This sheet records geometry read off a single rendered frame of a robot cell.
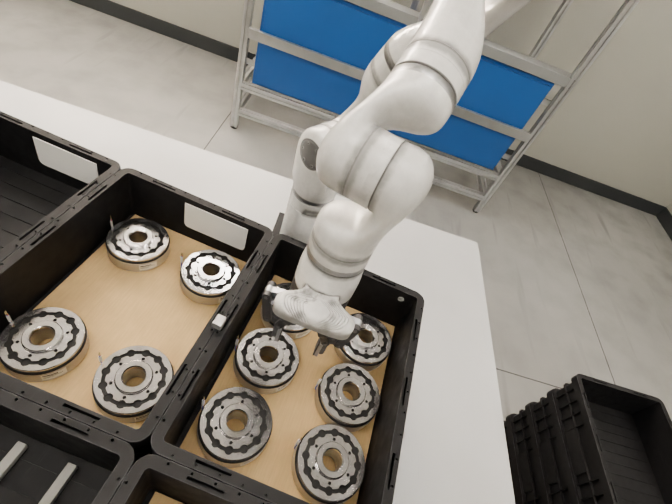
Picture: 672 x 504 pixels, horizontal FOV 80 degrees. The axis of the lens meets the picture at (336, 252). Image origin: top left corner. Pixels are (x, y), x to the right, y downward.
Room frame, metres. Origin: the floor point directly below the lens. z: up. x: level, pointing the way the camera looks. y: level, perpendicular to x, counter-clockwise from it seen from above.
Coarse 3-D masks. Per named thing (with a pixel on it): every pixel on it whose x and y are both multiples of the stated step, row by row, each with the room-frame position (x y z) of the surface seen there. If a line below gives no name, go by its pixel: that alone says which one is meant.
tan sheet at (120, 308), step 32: (96, 256) 0.37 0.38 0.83; (64, 288) 0.29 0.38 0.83; (96, 288) 0.32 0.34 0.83; (128, 288) 0.34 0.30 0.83; (160, 288) 0.36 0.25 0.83; (96, 320) 0.27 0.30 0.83; (128, 320) 0.29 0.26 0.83; (160, 320) 0.31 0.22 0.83; (192, 320) 0.33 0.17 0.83; (96, 352) 0.22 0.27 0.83; (32, 384) 0.15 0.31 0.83; (64, 384) 0.17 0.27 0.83; (128, 384) 0.20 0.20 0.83
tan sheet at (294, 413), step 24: (360, 312) 0.50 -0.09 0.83; (312, 336) 0.40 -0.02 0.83; (264, 360) 0.32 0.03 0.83; (312, 360) 0.36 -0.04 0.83; (336, 360) 0.38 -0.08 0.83; (216, 384) 0.25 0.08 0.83; (240, 384) 0.27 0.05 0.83; (312, 384) 0.32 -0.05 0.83; (288, 408) 0.26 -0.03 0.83; (312, 408) 0.28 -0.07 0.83; (192, 432) 0.18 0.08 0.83; (288, 432) 0.23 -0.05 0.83; (360, 432) 0.28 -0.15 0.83; (264, 456) 0.19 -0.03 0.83; (288, 456) 0.20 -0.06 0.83; (264, 480) 0.16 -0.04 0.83; (288, 480) 0.17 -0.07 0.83
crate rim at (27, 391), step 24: (96, 192) 0.42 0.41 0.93; (72, 216) 0.36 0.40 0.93; (240, 216) 0.51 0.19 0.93; (264, 240) 0.48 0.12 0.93; (0, 264) 0.24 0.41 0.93; (240, 288) 0.36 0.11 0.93; (216, 312) 0.31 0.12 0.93; (192, 360) 0.23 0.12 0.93; (0, 384) 0.11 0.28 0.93; (24, 384) 0.12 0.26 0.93; (168, 384) 0.19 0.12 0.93; (48, 408) 0.11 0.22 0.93; (120, 432) 0.12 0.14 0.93; (144, 432) 0.13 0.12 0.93
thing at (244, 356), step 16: (256, 336) 0.34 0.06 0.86; (272, 336) 0.35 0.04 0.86; (288, 336) 0.36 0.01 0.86; (240, 352) 0.30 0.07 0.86; (288, 352) 0.33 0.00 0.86; (240, 368) 0.28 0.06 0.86; (256, 368) 0.29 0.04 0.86; (288, 368) 0.31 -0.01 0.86; (256, 384) 0.27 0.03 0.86; (272, 384) 0.27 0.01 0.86
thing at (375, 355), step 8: (368, 320) 0.46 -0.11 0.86; (376, 320) 0.47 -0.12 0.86; (376, 328) 0.45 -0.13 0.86; (384, 328) 0.46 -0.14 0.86; (384, 336) 0.45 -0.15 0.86; (352, 344) 0.40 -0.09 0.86; (384, 344) 0.43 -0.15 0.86; (352, 352) 0.38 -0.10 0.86; (360, 352) 0.39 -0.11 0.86; (368, 352) 0.40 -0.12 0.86; (376, 352) 0.41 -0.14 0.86; (384, 352) 0.41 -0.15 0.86; (360, 360) 0.38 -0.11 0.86; (368, 360) 0.38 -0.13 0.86; (376, 360) 0.39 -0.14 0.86
